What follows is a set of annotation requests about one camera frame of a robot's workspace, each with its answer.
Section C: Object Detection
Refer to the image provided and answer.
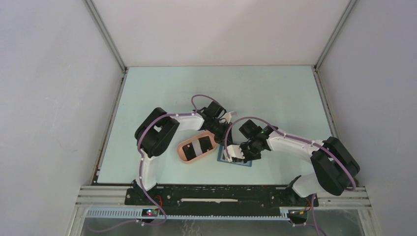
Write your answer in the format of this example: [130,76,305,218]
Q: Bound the blue card holder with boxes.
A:
[217,145,252,167]

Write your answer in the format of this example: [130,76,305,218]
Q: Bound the aluminium frame rail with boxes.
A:
[76,184,371,220]

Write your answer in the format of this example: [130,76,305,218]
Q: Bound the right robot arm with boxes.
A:
[233,119,360,206]

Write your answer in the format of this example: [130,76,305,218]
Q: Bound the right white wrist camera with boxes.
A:
[224,145,245,163]

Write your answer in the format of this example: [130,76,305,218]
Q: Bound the pink oval tray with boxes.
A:
[177,131,218,164]

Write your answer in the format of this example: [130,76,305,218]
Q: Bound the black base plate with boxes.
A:
[124,183,319,217]

